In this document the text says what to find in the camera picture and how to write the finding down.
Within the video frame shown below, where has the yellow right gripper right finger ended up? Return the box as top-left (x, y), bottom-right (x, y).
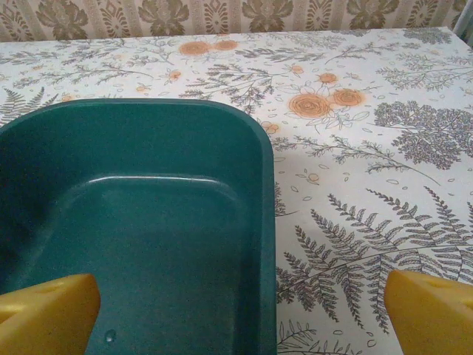
top-left (384, 269), bottom-right (473, 355)

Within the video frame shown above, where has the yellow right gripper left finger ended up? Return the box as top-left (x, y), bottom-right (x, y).
top-left (0, 273), bottom-right (101, 355)

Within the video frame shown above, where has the dark green plastic bin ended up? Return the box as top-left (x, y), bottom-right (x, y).
top-left (0, 98), bottom-right (278, 355)

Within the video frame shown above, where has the floral tablecloth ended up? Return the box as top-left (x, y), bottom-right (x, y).
top-left (0, 25), bottom-right (473, 355)

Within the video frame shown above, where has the aluminium frame post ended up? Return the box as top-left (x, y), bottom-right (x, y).
top-left (453, 0), bottom-right (473, 38)

